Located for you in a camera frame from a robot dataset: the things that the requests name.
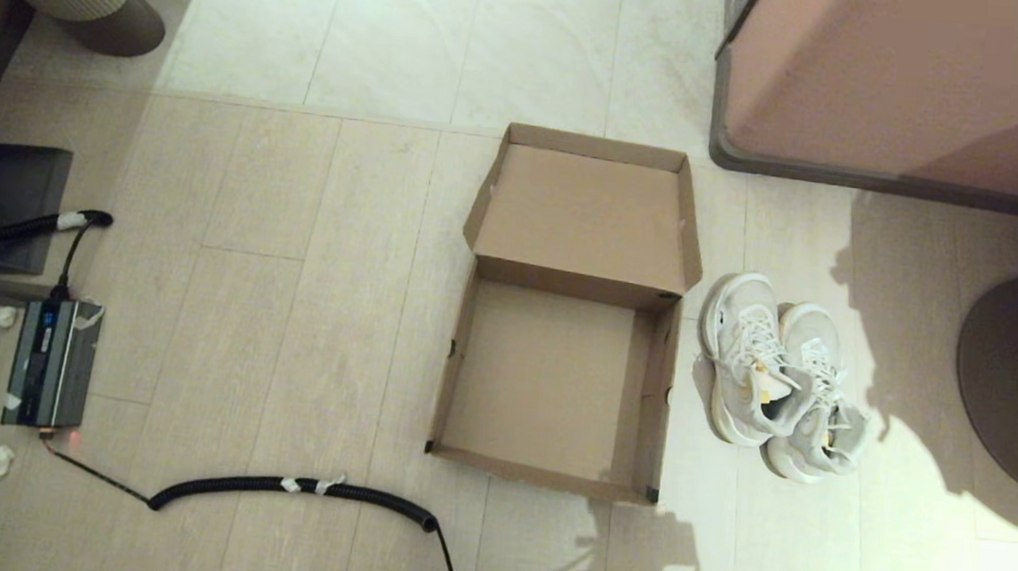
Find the white mesh sneaker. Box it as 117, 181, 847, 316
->
762, 299, 880, 489
694, 270, 824, 453

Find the grey metal power supply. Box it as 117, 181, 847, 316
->
0, 296, 106, 433

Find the brown cardboard shoe box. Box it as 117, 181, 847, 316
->
421, 118, 715, 510

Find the black coiled cable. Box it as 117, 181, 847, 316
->
30, 432, 473, 571

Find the brown round stand base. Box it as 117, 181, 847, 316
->
946, 271, 1018, 503

